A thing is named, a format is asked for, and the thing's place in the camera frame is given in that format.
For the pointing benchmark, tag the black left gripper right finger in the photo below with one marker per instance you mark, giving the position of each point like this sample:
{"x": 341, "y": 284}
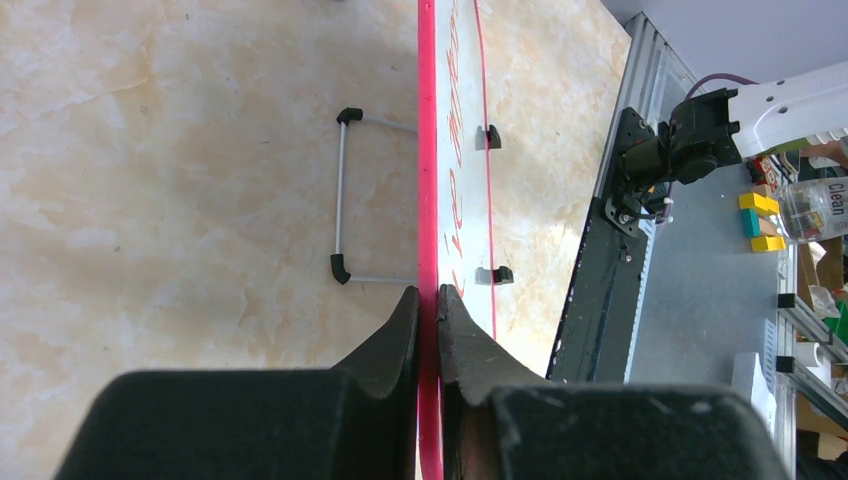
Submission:
{"x": 503, "y": 421}

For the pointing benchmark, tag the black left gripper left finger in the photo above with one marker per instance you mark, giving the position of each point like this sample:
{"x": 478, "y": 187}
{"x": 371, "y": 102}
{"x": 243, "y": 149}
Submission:
{"x": 354, "y": 420}

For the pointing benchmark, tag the black whiteboard clip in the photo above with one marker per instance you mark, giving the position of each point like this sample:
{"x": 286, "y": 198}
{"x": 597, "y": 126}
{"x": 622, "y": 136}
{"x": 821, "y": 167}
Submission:
{"x": 494, "y": 276}
{"x": 487, "y": 138}

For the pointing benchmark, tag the pink framed whiteboard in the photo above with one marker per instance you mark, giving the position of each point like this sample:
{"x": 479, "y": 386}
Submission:
{"x": 454, "y": 193}

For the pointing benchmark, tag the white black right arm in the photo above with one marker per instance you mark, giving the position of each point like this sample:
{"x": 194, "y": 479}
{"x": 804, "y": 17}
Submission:
{"x": 727, "y": 126}

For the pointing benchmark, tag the yellow teal toy blocks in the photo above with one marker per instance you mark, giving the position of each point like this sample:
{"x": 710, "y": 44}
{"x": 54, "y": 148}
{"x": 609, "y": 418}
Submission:
{"x": 757, "y": 217}

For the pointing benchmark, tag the clear plastic bottle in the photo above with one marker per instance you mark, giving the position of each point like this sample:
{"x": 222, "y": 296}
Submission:
{"x": 813, "y": 210}

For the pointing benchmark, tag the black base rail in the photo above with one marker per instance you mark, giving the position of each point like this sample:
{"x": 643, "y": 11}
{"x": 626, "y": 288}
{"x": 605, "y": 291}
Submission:
{"x": 599, "y": 317}

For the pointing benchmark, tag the grey wire whiteboard stand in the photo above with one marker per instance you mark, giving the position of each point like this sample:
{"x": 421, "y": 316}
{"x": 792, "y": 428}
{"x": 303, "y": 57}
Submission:
{"x": 374, "y": 221}

